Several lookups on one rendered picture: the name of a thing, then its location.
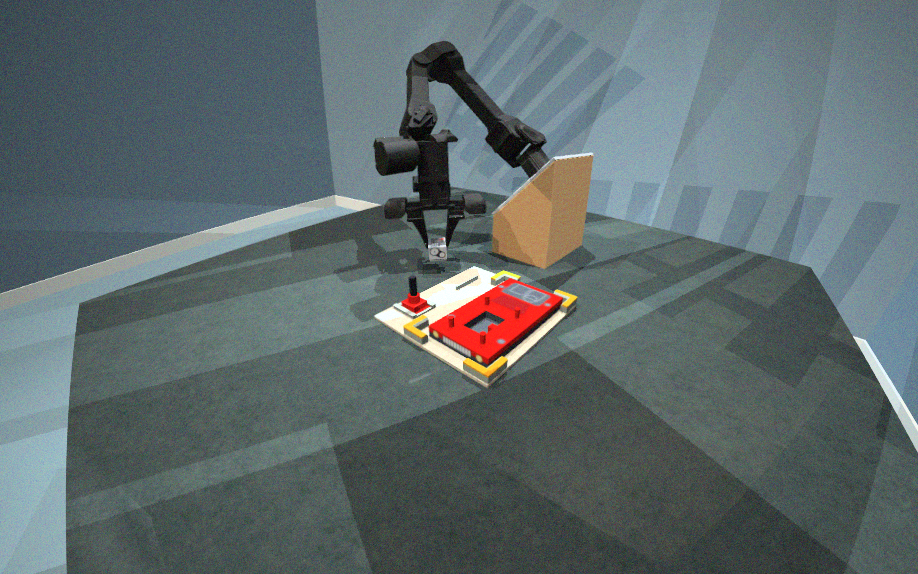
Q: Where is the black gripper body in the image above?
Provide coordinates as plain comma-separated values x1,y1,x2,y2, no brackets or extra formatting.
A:
384,168,486,220

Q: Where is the red toy car body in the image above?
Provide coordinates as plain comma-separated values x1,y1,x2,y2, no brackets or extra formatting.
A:
428,278,563,368

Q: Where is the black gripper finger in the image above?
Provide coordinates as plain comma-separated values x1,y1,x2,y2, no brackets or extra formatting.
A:
407,210,428,249
446,209,465,247

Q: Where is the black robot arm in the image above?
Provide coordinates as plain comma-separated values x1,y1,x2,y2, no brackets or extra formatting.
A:
373,41,550,178

